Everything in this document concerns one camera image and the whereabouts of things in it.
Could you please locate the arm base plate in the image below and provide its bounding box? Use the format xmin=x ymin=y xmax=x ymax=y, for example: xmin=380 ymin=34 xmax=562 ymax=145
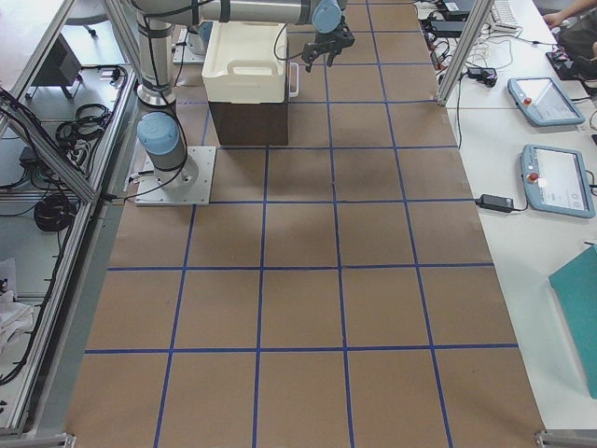
xmin=132 ymin=146 xmax=216 ymax=206

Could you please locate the cream plastic tray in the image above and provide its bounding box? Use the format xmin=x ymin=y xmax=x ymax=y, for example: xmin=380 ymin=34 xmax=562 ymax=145
xmin=201 ymin=21 xmax=286 ymax=104

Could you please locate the dark wooden drawer cabinet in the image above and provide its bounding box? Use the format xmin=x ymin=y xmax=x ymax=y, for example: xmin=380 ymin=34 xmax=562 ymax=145
xmin=208 ymin=63 xmax=289 ymax=147

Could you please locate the aluminium frame post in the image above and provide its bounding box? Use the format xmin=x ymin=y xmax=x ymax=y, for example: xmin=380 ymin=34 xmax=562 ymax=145
xmin=437 ymin=0 xmax=494 ymax=106

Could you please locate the teach pendant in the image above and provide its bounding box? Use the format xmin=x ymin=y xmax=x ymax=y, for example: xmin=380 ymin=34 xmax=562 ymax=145
xmin=507 ymin=77 xmax=585 ymax=127
xmin=521 ymin=144 xmax=596 ymax=218

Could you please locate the wooden drawer with white handle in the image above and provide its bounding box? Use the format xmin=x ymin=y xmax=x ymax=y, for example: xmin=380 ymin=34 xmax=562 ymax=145
xmin=288 ymin=62 xmax=300 ymax=98

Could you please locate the lower teach pendant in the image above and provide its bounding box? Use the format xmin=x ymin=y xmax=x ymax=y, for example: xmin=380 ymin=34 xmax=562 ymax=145
xmin=521 ymin=144 xmax=596 ymax=218

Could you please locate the upper teach pendant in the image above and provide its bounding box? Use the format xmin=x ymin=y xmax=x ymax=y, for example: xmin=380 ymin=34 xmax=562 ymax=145
xmin=507 ymin=77 xmax=585 ymax=127

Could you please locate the black power adapter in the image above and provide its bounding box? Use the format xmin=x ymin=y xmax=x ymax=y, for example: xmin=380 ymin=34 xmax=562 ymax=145
xmin=475 ymin=194 xmax=515 ymax=213

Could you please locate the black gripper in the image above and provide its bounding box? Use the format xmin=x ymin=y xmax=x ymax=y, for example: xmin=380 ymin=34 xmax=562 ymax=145
xmin=301 ymin=15 xmax=355 ymax=73

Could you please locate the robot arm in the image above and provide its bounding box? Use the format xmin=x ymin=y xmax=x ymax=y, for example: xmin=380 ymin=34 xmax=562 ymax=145
xmin=132 ymin=1 xmax=354 ymax=190

